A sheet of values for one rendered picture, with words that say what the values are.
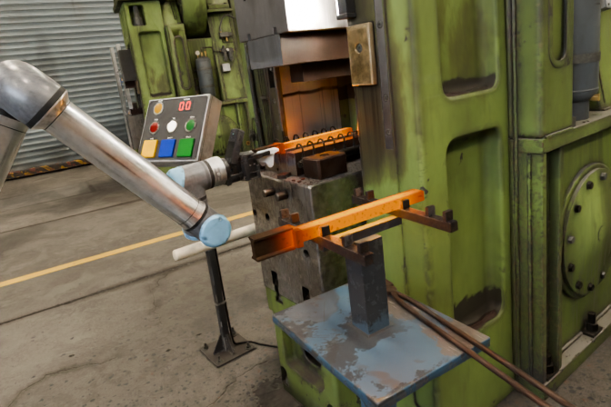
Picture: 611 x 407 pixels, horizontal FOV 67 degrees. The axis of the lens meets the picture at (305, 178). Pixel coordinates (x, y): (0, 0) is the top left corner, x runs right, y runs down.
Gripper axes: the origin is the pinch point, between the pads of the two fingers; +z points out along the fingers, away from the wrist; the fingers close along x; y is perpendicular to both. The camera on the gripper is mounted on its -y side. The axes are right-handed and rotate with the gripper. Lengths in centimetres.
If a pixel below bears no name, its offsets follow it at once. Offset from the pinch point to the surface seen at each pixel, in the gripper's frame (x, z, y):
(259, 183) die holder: -7.5, -3.6, 12.5
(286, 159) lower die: 2.6, 2.7, 4.4
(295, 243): 60, -36, 6
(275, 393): -15, -10, 100
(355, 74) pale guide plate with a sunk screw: 27.1, 15.6, -20.3
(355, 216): 61, -21, 5
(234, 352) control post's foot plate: -51, -9, 99
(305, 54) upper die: 7.6, 13.0, -28.2
